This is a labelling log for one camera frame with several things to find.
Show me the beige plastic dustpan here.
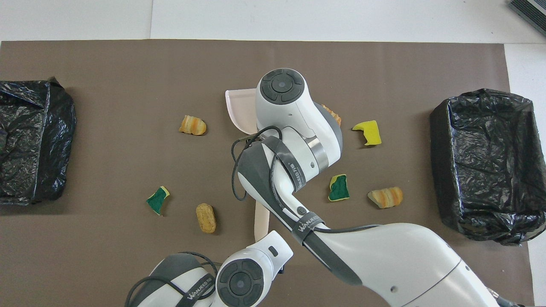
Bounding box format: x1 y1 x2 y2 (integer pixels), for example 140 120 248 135
225 87 259 136

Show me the beige brush with black bristles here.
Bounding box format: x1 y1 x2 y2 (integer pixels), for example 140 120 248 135
254 200 271 244

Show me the orange striped croissant piece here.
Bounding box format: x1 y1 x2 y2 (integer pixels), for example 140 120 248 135
322 104 342 127
367 187 403 209
179 115 207 136

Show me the green and yellow sponge piece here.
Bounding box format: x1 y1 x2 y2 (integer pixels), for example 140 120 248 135
328 174 350 202
146 186 170 216

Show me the tan oval bread roll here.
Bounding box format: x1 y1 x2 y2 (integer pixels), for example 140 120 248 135
196 203 217 234

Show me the bin lined with black bag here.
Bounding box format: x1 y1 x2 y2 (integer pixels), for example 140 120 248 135
429 88 546 246
0 77 77 206

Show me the brown table mat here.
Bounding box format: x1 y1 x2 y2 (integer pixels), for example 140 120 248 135
0 40 534 307

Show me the dark grey ribbed device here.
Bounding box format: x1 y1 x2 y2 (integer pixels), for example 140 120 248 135
508 0 546 37

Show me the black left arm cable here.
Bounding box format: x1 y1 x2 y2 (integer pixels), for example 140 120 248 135
125 252 220 307

